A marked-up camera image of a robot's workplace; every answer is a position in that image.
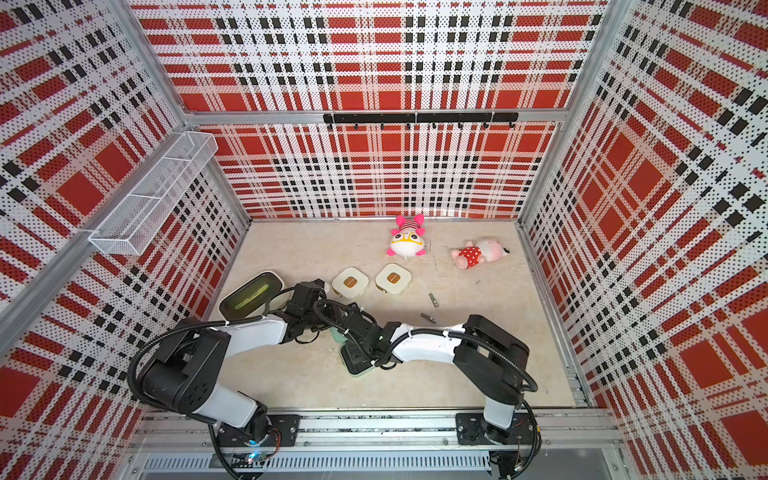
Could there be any green nail kit case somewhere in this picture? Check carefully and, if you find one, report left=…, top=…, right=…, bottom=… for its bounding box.
left=339, top=341, right=375, bottom=377

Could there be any cream nail kit case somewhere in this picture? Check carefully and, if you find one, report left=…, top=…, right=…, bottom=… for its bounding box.
left=331, top=267, right=370, bottom=300
left=375, top=263, right=412, bottom=295

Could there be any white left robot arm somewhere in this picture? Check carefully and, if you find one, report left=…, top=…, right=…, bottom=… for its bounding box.
left=127, top=280, right=375, bottom=445

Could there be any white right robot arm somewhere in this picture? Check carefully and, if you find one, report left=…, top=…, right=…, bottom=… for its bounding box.
left=338, top=310, right=538, bottom=445

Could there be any green oval tray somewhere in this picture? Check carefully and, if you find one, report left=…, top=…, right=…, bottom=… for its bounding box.
left=219, top=271, right=284, bottom=321

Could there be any pink owl plush toy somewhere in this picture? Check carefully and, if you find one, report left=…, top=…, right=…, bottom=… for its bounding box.
left=387, top=214, right=426, bottom=258

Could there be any pink strawberry plush toy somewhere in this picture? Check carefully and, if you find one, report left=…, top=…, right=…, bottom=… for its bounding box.
left=450, top=239, right=510, bottom=270

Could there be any clear wall shelf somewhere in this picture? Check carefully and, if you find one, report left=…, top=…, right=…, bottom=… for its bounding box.
left=88, top=131, right=218, bottom=256

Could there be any black hook rail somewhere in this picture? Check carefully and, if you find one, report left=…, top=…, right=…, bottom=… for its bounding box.
left=322, top=111, right=520, bottom=127

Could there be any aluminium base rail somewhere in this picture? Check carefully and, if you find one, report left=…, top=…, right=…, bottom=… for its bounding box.
left=132, top=408, right=638, bottom=479

